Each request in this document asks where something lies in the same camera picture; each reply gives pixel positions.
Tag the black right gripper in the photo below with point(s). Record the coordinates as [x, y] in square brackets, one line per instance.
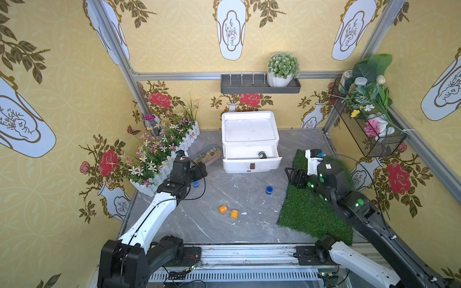
[298, 177]

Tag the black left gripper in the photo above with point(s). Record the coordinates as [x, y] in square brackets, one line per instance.
[196, 171]

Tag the dark green paint can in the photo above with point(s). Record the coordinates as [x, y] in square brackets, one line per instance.
[262, 155]

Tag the orange paint can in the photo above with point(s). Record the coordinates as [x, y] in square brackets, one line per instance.
[223, 209]

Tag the white three-drawer cabinet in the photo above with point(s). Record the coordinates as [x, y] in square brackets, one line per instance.
[244, 135]

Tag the yellow-orange paint can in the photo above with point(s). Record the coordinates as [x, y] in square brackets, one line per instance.
[234, 214]

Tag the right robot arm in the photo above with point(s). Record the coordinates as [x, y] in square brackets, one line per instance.
[406, 269]

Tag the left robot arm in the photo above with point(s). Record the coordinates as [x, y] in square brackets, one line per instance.
[144, 230]

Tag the pink tray with sand and stones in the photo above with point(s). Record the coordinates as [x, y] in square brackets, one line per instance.
[208, 156]

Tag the green artificial grass mat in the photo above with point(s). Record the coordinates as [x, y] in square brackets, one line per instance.
[307, 213]

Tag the white picket fence flower planter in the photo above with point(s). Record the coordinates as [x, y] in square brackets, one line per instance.
[154, 159]

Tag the artificial plants in basket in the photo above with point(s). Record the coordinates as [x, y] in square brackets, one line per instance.
[366, 88]

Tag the potted green succulent white pot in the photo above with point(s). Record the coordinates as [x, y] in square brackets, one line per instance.
[282, 68]

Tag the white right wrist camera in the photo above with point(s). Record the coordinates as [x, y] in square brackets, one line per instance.
[314, 158]

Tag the black wire wall basket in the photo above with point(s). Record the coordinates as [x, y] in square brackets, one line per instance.
[374, 135]

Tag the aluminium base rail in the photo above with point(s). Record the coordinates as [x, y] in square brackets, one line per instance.
[246, 263]

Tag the grey wall shelf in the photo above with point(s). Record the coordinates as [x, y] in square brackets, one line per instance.
[254, 83]

